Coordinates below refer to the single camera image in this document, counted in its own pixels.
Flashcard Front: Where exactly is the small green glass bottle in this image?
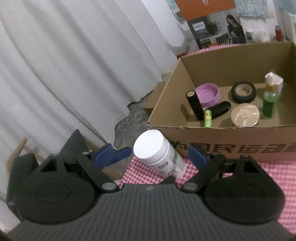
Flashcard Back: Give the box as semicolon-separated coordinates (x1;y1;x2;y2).
262;84;278;118

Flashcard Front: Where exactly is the white supplement bottle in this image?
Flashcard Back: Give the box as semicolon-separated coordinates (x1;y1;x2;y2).
133;130;186;179

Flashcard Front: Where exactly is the black tape roll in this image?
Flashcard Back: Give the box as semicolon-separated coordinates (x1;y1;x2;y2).
230;81;256;104

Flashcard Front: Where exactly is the orange Philips box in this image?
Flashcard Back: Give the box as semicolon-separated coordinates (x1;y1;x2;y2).
176;0;246;49

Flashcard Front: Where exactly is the pink checkered tablecloth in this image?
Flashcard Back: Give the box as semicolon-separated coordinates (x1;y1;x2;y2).
106;42;295;240

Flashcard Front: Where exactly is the brown cardboard box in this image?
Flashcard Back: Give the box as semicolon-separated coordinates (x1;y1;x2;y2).
142;41;296;163

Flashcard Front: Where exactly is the black handle tool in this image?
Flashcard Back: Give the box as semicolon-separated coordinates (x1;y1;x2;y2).
204;101;231;120

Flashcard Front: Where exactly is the white curtain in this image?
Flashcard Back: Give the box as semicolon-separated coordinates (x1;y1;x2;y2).
1;1;191;196

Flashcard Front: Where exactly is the pink plastic lid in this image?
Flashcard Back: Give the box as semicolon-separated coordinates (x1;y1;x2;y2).
195;83;221;110

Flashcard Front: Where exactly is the red thermos bottle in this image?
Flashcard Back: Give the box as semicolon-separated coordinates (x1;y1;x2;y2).
275;25;282;42

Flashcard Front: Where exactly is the black cylinder battery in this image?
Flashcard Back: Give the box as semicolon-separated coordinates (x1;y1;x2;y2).
186;90;204;121

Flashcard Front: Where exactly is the small white box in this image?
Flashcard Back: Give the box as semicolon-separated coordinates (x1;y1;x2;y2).
264;72;283;96

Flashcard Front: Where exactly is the green glue stick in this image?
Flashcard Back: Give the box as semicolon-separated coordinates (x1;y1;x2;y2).
204;110;212;128

